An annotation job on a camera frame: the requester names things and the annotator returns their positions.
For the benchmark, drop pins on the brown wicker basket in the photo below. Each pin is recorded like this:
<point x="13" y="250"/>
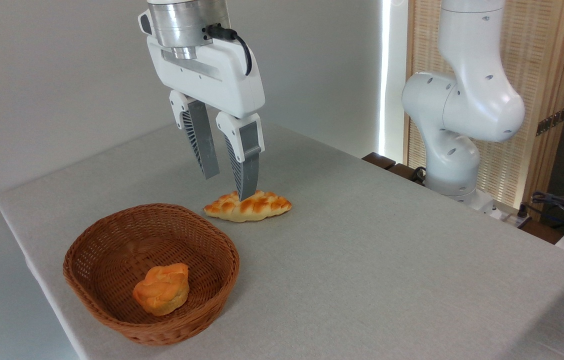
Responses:
<point x="112" y="240"/>

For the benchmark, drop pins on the wooden slatted folding screen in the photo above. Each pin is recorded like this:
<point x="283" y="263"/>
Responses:
<point x="542" y="50"/>

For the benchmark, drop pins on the dark metal screen hinge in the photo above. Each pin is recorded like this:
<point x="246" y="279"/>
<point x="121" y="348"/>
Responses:
<point x="552" y="121"/>

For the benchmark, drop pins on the long braided bread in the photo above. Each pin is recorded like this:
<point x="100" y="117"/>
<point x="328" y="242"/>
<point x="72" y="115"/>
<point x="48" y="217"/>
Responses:
<point x="264" y="207"/>

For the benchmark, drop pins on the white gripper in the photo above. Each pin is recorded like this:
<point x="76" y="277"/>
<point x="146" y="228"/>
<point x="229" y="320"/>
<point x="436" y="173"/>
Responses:
<point x="212" y="75"/>

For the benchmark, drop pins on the grey tablecloth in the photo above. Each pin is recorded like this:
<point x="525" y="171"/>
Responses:
<point x="362" y="250"/>

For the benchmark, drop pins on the round orange bread roll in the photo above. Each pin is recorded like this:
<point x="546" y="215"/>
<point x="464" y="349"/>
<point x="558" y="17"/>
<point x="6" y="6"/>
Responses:
<point x="162" y="292"/>

